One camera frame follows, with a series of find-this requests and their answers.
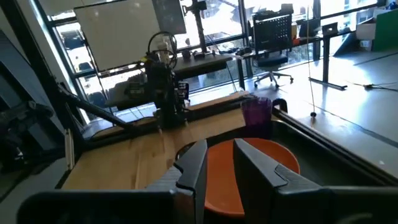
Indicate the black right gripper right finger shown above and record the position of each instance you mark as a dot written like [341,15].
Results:
[255,174]

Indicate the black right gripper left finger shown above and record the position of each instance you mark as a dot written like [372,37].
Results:
[192,168]

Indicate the orange plate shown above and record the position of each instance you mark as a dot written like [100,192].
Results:
[224,186]

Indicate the purple translucent cup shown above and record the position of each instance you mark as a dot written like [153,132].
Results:
[256,115]

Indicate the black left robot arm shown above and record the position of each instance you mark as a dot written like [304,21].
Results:
[163,84]

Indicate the dark green plastic tray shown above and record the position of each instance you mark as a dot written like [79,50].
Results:
[326,165]

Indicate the dark desk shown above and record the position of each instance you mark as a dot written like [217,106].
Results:
[124,93]

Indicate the grey desk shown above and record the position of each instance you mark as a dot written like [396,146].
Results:
[202,63]

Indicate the black monitor stand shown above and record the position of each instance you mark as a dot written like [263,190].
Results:
[200,28]

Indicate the whiteboard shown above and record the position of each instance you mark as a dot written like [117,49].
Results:
[118,34]

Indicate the dark monitor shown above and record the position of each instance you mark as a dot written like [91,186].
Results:
[169,15]

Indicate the black office chair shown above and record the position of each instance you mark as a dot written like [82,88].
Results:
[272,40]

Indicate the black table with thin legs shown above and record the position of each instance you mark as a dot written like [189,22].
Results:
[326,59]

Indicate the cardboard box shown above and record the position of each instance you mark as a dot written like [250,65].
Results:
[366,31]

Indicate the green panel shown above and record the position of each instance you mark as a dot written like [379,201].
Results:
[387,31]

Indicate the silver frame bracket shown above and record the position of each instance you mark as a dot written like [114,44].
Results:
[69,149]

